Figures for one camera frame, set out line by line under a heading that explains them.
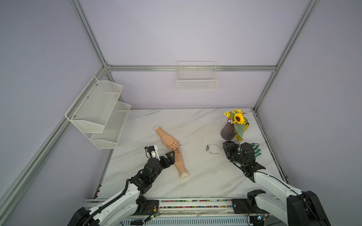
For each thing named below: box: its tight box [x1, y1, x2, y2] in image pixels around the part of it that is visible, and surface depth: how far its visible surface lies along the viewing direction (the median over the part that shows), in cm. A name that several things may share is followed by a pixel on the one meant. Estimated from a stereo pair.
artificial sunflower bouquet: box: [224, 108, 248, 138], surface depth 83 cm
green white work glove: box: [250, 142, 262, 158], surface depth 97 cm
